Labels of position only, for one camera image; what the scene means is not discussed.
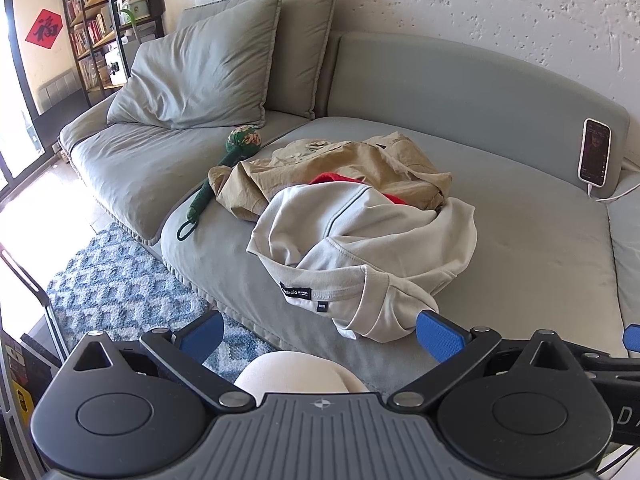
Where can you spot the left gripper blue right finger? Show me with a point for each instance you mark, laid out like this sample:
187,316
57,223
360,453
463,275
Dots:
460,355

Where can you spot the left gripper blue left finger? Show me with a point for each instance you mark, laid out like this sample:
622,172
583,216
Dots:
180,355

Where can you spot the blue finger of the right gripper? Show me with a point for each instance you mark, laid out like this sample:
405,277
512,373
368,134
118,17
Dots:
631,337

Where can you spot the khaki cargo pants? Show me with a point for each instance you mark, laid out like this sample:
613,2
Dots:
391,164

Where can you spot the person's knee in beige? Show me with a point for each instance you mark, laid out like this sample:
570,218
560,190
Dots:
295,372

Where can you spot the blue patterned rug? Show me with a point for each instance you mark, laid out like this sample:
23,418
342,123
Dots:
117,286

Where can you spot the beige sweatshirt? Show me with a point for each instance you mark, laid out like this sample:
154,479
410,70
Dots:
347,252

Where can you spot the white smartphone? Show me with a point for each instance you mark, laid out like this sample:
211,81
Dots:
594,153

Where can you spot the red garment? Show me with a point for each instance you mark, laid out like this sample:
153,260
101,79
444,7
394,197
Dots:
328,177

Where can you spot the front grey throw pillow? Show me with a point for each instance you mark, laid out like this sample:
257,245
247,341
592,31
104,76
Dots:
165,87

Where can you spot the grey throw pillow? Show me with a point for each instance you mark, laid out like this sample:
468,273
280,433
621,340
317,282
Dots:
165,87
305,45

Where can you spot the rear grey throw pillow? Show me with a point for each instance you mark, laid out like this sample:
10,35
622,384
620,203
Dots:
305,45

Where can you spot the black bookshelf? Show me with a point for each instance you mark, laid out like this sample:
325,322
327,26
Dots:
105,36

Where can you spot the red fu wall decoration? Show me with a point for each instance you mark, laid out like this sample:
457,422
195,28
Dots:
45,29

